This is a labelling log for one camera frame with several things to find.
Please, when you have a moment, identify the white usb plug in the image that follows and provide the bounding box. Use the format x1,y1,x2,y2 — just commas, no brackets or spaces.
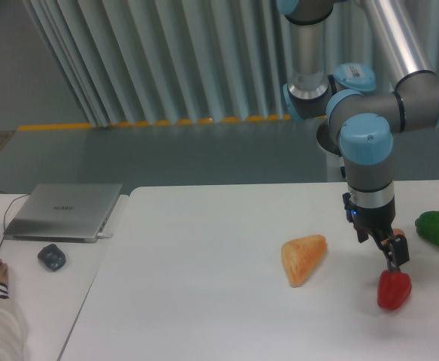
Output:
97,233,113,239

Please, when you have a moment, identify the red bell pepper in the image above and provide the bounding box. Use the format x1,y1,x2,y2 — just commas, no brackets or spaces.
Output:
377,270,412,311

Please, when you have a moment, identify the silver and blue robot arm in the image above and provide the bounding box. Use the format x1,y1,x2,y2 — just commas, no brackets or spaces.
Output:
277,1,439,272

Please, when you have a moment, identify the brown egg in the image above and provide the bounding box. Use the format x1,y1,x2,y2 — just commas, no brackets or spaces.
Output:
392,229,405,236

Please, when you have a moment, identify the white ribbed curtain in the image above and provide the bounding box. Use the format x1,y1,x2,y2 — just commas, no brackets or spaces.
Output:
27,1,439,132

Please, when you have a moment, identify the silver laptop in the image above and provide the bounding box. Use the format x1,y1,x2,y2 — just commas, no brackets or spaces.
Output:
4,184,122,243

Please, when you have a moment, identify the grey laptop cable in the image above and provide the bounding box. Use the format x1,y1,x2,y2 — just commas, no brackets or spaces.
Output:
0,192,31,261

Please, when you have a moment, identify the triangular orange bread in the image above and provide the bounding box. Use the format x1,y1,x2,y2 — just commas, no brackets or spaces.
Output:
281,235,328,287

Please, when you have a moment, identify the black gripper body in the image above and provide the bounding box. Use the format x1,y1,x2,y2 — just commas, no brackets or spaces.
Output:
342,193,395,241

